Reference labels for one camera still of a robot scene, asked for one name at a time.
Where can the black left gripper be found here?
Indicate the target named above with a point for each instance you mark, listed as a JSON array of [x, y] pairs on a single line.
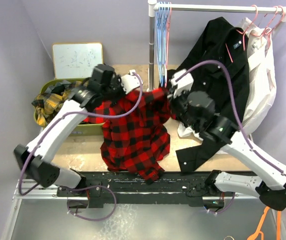
[[117, 81]]

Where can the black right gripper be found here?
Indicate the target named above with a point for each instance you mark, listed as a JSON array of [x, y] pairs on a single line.
[[173, 102]]

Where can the red black plaid shirt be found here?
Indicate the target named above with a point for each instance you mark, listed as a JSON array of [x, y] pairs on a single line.
[[139, 141]]

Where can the pink wire hanger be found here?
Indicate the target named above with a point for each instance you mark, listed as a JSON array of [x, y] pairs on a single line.
[[168, 23]]

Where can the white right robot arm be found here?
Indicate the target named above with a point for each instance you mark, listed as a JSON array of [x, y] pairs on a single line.
[[269, 182]]

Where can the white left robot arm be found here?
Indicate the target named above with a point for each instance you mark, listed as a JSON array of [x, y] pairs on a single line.
[[35, 159]]

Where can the black button shirt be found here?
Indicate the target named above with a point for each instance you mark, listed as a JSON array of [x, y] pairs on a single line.
[[222, 42]]

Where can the yellow plaid shirt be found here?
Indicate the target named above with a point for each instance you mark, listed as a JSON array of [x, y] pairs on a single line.
[[50, 102]]

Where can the white shirt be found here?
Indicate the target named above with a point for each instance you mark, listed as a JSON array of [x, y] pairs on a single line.
[[262, 80]]

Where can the pink hanger holding black shirt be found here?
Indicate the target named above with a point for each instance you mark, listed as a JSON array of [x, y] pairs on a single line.
[[243, 34]]

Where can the pink hanger holding white shirt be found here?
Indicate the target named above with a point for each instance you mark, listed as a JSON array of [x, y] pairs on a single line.
[[267, 31]]

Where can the green plastic laundry basket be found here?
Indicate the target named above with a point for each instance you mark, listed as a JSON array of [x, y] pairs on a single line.
[[86, 127]]

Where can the metal clothes rack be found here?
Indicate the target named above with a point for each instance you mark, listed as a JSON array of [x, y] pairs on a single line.
[[154, 6]]

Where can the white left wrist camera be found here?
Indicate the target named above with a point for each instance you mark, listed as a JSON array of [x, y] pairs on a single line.
[[130, 81]]

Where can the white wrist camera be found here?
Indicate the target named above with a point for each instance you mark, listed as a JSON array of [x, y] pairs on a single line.
[[130, 81], [181, 81]]

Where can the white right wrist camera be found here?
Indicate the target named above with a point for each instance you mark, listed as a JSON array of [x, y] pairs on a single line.
[[181, 81]]

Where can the small whiteboard yellow frame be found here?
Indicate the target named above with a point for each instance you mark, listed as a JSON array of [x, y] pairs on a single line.
[[76, 60]]

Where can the blue wire hanger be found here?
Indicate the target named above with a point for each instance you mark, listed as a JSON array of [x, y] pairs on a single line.
[[161, 11], [158, 36]]

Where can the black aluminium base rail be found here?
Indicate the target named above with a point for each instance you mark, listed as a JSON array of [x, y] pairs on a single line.
[[173, 188]]

